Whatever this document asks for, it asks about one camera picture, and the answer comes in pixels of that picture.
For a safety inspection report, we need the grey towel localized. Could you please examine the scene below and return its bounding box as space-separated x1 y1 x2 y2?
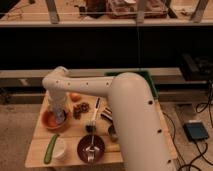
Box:
56 110 65 124

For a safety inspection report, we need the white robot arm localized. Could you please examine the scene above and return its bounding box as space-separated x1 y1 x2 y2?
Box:
42 67 176 171

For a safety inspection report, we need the green plastic tray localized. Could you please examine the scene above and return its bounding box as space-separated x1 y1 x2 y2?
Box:
105 70 158 99

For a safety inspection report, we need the striped red black cloth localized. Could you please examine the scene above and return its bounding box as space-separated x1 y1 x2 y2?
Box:
101 108 112 122

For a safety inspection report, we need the bunch of dark grapes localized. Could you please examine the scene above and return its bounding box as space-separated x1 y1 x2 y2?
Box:
73 102 90 119

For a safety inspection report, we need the orange fruit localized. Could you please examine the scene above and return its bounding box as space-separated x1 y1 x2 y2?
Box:
69 92 81 102

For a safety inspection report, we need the small metal cup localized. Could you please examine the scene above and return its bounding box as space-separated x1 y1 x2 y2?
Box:
108 124 118 142

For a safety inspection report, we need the yellow corn cob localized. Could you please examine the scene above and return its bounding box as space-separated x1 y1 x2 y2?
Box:
105 144 120 153

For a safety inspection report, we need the dark maroon bowl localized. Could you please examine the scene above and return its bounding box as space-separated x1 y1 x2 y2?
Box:
77 135 105 164

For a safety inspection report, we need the silver fork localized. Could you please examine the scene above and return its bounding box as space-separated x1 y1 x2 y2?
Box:
86 135 95 163

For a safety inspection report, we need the orange plastic bowl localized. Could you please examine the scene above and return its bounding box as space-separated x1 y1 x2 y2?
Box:
41 111 71 130

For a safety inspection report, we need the white cup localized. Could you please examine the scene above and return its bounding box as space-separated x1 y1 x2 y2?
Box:
52 138 67 159

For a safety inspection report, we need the green cucumber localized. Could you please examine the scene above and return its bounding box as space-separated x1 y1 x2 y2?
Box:
43 134 60 164

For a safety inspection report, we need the blue black box on floor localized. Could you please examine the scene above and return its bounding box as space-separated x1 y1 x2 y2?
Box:
183 122 209 142

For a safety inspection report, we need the dish brush with white handle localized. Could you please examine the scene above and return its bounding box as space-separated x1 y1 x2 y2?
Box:
86 98 100 133

